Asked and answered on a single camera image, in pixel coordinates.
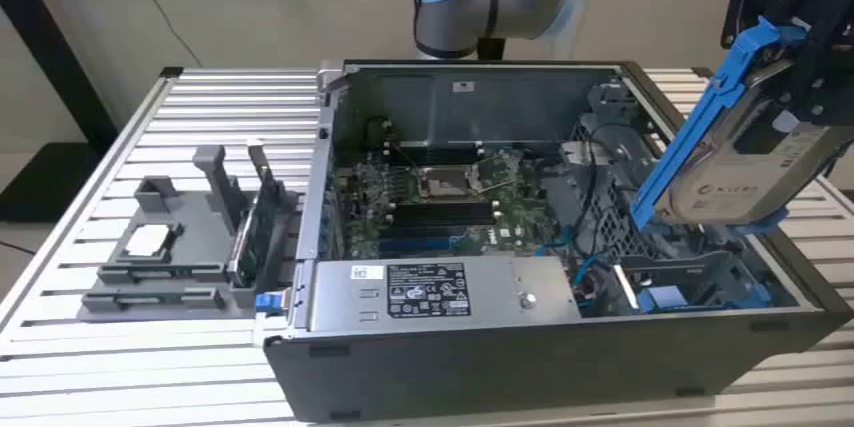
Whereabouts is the hard disk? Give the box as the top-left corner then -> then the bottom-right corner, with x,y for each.
629,15 -> 832,238

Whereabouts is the metal disk bay cage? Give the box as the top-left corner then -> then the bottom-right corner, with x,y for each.
556,81 -> 801,321

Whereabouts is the black RAM slot bank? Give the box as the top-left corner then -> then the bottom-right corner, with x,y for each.
384,140 -> 488,164
392,200 -> 500,228

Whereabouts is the blue expansion slot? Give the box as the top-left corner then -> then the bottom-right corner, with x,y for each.
377,236 -> 468,248

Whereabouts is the black expansion slot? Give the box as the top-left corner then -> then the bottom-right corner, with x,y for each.
376,246 -> 461,256

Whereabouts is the metal socket cover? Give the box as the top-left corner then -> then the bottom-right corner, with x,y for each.
469,154 -> 522,193

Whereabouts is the green Dell motherboard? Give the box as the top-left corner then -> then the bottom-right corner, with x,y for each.
329,144 -> 568,261

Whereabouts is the CPU socket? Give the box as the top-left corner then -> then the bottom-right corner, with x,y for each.
416,166 -> 481,198

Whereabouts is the grey power supply unit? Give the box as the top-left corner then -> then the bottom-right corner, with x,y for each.
302,254 -> 580,333

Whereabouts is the black and grey PC case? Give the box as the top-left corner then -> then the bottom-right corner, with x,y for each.
250,57 -> 854,423

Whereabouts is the grey parts rack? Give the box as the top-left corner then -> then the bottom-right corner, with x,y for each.
78,144 -> 312,323

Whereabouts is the green graphics card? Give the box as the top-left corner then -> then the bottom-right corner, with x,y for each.
224,139 -> 285,291

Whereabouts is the blue case latch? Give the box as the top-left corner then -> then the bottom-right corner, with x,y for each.
254,290 -> 286,317

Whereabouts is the green RAM stick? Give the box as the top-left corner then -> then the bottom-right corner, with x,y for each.
125,265 -> 225,279

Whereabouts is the silver CPU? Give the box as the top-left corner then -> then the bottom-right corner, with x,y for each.
123,227 -> 169,254

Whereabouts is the black stand with base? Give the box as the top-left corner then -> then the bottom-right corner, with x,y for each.
0,0 -> 121,224

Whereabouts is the thin black case wire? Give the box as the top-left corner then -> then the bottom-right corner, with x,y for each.
571,121 -> 645,261

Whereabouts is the blue disk wire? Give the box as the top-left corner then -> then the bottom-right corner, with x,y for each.
537,226 -> 605,311

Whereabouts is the thin wire locking lever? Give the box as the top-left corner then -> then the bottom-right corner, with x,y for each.
389,140 -> 422,172

